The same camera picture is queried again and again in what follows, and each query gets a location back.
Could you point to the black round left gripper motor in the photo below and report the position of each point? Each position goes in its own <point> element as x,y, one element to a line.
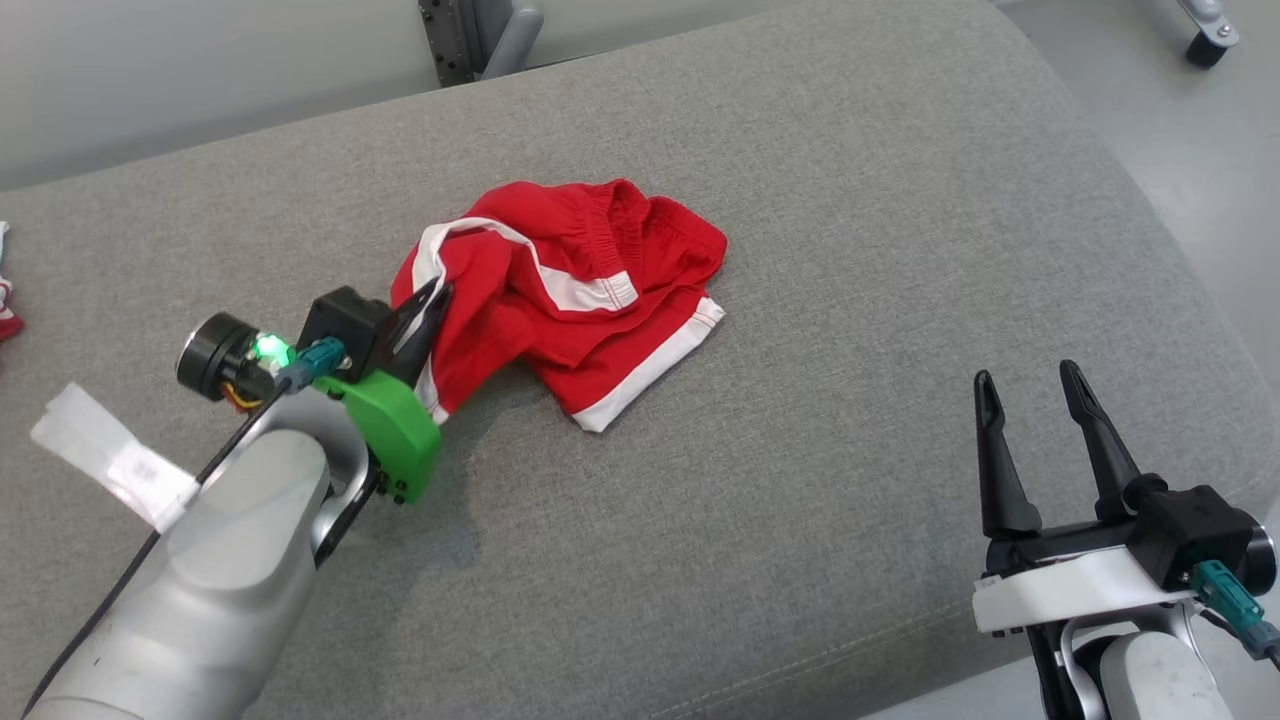
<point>210,355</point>

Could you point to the grey metal post with bracket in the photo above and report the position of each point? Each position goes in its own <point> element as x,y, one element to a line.
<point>455,40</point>

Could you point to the red basketball jersey white trim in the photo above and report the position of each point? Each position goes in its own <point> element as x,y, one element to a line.
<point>8,325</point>

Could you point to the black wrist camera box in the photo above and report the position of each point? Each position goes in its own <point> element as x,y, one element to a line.
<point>345,320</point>
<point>1195,530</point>

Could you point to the red shorts white trim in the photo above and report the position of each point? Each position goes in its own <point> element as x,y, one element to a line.
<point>560,340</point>

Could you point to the grey metal stand frame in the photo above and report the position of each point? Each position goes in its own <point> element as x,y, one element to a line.
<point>1195,12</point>

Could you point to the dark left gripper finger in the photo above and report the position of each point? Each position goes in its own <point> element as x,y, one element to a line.
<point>415,305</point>
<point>425,345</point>

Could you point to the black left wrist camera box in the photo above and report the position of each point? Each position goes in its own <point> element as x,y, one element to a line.
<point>345,320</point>

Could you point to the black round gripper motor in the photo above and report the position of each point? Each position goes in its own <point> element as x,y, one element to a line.
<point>1262,555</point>
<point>210,355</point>

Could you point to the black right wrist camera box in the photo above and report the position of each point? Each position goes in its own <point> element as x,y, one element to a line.
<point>1195,530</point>

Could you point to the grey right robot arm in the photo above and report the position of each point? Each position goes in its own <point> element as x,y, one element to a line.
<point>1150,670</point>

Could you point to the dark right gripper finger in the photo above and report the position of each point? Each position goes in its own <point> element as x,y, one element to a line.
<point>1003,490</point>
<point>1110,470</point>

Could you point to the grey fabric sofa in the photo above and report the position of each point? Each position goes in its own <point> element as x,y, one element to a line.
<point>800,500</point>

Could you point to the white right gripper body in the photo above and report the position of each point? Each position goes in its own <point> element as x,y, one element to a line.
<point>1060,590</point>

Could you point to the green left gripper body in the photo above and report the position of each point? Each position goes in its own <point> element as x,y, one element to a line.
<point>400,440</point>

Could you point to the black caster wheel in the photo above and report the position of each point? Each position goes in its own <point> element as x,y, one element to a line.
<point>1208,48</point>

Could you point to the black round right gripper motor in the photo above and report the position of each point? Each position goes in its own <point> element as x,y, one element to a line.
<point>1262,555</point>

